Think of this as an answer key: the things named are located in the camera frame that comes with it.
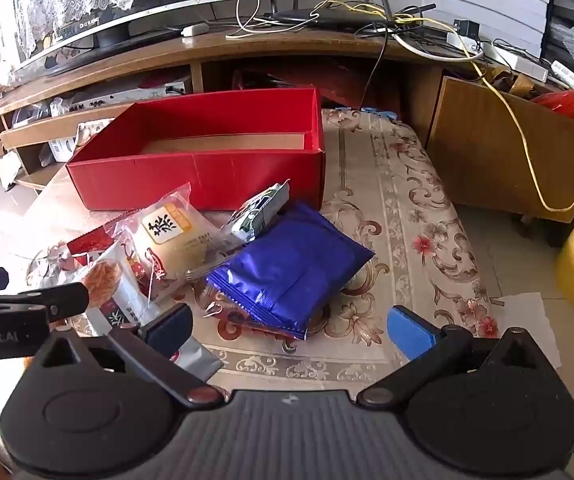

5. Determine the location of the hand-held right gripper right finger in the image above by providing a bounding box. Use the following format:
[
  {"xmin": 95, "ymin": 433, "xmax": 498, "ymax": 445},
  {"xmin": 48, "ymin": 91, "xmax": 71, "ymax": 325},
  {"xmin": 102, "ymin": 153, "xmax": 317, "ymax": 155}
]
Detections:
[{"xmin": 357, "ymin": 305, "xmax": 560, "ymax": 409}]

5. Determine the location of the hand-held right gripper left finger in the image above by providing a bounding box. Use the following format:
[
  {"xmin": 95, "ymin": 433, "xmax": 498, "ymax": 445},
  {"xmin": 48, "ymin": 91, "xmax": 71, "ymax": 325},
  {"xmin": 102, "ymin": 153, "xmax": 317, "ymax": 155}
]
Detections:
[{"xmin": 29, "ymin": 302, "xmax": 227, "ymax": 409}]

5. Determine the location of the silver foil snack packet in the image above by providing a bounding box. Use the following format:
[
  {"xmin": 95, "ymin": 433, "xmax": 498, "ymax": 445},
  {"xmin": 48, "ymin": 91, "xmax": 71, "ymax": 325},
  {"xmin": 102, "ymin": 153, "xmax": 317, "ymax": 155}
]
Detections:
[{"xmin": 74, "ymin": 242, "xmax": 225, "ymax": 383}]

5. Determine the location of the red foil snack packet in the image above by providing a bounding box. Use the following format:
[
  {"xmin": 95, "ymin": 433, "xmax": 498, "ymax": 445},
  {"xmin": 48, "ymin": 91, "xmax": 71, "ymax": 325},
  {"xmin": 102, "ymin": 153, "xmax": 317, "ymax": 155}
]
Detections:
[{"xmin": 67, "ymin": 212, "xmax": 132, "ymax": 266}]

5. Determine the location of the clear bun packet yellow label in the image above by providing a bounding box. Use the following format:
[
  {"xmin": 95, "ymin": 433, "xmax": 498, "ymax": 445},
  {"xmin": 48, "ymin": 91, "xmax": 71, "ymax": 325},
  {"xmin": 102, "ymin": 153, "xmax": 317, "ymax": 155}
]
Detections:
[{"xmin": 117, "ymin": 183, "xmax": 248, "ymax": 306}]

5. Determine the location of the blue foil snack packet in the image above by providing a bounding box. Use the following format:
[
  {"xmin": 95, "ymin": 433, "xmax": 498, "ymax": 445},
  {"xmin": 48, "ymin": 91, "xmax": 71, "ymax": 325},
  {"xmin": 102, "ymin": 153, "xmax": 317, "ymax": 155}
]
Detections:
[{"xmin": 206, "ymin": 201, "xmax": 375, "ymax": 342}]

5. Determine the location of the green white cake packet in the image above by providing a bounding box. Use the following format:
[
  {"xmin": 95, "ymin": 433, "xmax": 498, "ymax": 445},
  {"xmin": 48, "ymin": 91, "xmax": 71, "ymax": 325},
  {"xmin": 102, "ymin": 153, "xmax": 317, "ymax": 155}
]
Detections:
[{"xmin": 230, "ymin": 180, "xmax": 291, "ymax": 243}]

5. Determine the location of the red cardboard box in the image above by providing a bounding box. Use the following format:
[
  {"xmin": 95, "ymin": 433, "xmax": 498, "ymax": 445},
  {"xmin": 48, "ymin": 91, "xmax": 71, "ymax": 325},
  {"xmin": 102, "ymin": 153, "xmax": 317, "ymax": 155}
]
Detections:
[{"xmin": 66, "ymin": 87, "xmax": 326, "ymax": 212}]

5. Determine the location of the white paper sheet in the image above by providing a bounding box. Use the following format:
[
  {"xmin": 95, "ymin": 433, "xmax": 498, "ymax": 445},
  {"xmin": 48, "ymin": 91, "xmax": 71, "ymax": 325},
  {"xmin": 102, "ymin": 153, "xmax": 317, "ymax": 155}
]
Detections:
[{"xmin": 490, "ymin": 292, "xmax": 563, "ymax": 368}]

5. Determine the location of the floral tablecloth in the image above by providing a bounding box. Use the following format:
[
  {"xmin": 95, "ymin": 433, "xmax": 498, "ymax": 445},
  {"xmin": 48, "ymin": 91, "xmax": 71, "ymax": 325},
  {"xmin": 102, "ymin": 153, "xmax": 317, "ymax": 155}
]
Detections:
[{"xmin": 17, "ymin": 107, "xmax": 500, "ymax": 392}]

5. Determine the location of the white blue cardboard box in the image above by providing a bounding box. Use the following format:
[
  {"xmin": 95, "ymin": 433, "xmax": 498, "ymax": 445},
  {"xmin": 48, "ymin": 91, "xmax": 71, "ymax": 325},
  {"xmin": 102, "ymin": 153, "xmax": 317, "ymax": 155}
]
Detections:
[{"xmin": 49, "ymin": 137, "xmax": 78, "ymax": 161}]

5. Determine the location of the clear plastic bag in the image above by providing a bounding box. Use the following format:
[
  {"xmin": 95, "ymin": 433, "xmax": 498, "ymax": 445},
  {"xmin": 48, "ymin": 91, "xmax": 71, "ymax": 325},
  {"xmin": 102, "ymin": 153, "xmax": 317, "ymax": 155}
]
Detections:
[{"xmin": 12, "ymin": 100, "xmax": 75, "ymax": 127}]

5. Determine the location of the wooden television cabinet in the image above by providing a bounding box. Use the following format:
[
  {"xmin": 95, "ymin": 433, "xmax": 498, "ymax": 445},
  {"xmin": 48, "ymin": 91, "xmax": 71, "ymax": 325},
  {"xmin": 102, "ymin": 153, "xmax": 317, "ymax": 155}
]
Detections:
[{"xmin": 0, "ymin": 25, "xmax": 574, "ymax": 251}]

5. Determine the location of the silver disc player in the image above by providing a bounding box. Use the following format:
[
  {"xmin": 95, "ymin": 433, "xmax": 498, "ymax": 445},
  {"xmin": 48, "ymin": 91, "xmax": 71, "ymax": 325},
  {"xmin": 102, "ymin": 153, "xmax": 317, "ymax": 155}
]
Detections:
[{"xmin": 64, "ymin": 75, "xmax": 193, "ymax": 111}]

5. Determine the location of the blue cloth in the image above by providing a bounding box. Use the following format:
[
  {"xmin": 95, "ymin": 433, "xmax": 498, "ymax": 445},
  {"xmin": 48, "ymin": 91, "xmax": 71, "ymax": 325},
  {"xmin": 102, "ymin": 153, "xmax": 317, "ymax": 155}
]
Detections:
[{"xmin": 362, "ymin": 106, "xmax": 399, "ymax": 121}]

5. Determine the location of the red plastic bag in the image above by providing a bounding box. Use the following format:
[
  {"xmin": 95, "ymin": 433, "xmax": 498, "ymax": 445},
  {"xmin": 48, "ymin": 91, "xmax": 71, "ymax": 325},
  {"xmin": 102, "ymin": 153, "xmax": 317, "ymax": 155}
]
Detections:
[{"xmin": 532, "ymin": 86, "xmax": 574, "ymax": 121}]

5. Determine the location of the long white power strip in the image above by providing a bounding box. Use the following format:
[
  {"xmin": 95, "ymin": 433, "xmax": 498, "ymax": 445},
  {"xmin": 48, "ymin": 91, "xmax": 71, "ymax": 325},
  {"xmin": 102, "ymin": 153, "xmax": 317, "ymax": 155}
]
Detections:
[{"xmin": 447, "ymin": 30, "xmax": 550, "ymax": 83}]

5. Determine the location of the black router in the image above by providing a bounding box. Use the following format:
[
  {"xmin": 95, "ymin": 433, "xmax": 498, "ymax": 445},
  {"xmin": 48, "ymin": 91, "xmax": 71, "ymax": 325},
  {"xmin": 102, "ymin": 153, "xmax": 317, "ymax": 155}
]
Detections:
[{"xmin": 264, "ymin": 0, "xmax": 438, "ymax": 28}]

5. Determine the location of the yellow cable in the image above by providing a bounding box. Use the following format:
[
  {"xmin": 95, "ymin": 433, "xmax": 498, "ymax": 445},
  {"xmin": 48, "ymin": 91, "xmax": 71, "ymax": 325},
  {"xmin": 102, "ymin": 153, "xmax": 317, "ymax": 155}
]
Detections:
[{"xmin": 317, "ymin": 0, "xmax": 574, "ymax": 212}]

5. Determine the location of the black cable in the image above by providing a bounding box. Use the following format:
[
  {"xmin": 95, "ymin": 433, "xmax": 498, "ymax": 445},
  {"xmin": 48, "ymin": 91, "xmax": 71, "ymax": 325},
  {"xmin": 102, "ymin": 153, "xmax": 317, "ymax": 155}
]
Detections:
[{"xmin": 359, "ymin": 25, "xmax": 393, "ymax": 111}]

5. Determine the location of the white cable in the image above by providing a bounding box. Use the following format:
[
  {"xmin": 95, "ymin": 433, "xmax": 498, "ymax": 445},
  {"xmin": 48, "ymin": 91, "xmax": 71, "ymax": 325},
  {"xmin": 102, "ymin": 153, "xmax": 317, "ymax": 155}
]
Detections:
[{"xmin": 224, "ymin": 0, "xmax": 268, "ymax": 41}]

